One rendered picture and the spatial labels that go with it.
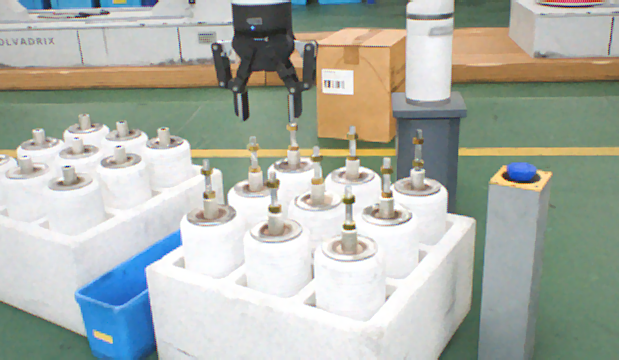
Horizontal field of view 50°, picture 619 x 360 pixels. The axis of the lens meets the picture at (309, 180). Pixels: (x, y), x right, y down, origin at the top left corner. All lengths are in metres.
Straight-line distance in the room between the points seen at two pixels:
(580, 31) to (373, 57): 1.17
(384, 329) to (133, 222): 0.56
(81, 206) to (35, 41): 2.08
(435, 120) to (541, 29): 1.61
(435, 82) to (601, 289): 0.50
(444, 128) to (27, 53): 2.27
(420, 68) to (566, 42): 1.66
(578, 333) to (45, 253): 0.91
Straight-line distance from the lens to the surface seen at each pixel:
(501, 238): 0.99
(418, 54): 1.35
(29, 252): 1.27
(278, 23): 0.83
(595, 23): 2.98
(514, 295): 1.02
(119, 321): 1.09
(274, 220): 0.93
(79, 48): 3.14
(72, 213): 1.20
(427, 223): 1.07
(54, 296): 1.27
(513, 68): 2.86
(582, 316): 1.27
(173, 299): 1.03
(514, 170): 0.96
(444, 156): 1.39
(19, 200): 1.30
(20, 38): 3.25
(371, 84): 2.05
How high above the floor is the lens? 0.67
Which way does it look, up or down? 22 degrees down
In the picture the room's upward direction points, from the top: 2 degrees counter-clockwise
